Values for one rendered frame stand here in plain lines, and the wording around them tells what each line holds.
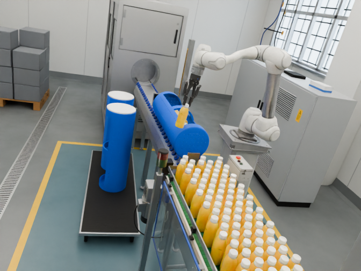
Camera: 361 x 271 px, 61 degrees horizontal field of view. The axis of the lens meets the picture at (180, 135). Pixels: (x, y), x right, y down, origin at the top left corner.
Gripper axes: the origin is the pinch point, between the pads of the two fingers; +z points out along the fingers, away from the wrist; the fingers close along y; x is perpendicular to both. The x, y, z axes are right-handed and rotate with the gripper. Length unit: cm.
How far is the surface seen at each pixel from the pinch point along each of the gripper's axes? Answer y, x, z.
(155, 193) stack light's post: 27, 41, 54
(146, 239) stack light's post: 21, 37, 90
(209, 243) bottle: 11, 83, 59
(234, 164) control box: -34, 33, 32
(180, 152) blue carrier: -8.1, 0.3, 40.1
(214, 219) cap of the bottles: 13, 83, 44
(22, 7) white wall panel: 102, -550, -25
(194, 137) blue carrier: -13.6, 2.9, 25.3
